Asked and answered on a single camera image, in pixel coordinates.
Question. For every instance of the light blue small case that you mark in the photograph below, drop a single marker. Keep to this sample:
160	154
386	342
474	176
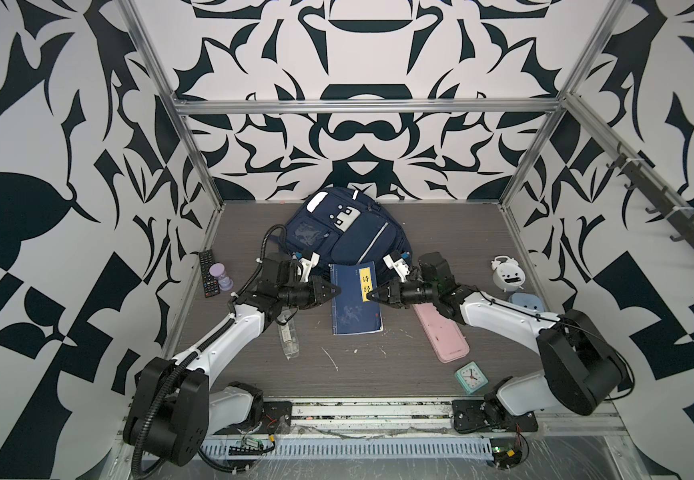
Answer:
528	301

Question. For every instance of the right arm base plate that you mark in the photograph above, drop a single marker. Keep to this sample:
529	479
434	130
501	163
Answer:
481	416

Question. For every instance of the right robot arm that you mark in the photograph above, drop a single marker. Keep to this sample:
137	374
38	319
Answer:
579	369

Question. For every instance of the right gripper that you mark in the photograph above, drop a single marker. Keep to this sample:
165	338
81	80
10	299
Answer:
395	293

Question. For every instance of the blue book yellow label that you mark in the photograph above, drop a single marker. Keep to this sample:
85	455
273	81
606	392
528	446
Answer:
352	312

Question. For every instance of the aluminium frame rail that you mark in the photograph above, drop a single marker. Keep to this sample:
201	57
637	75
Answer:
353	417

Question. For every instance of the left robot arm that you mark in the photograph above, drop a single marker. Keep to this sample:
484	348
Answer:
174	409

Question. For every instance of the clear plastic pen box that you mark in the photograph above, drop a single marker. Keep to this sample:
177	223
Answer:
287	333

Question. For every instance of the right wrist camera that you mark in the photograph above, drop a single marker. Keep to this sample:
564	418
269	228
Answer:
396	262

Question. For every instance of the navy blue student backpack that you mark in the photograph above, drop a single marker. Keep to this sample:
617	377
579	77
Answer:
345	227

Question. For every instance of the small purple bottle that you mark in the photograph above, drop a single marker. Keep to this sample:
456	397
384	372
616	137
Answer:
219	273

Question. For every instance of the green square alarm clock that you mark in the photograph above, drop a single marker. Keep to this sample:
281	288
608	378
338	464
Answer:
471	378

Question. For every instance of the pink pencil case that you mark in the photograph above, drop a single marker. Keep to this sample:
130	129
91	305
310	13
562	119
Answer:
444	335

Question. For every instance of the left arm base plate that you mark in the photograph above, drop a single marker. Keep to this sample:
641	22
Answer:
267	417

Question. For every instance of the wall hook rail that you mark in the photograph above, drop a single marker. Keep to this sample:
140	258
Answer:
664	200

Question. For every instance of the black remote control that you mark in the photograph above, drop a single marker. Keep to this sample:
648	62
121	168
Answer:
210	283

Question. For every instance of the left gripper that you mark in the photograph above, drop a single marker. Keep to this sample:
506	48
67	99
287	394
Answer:
314	291

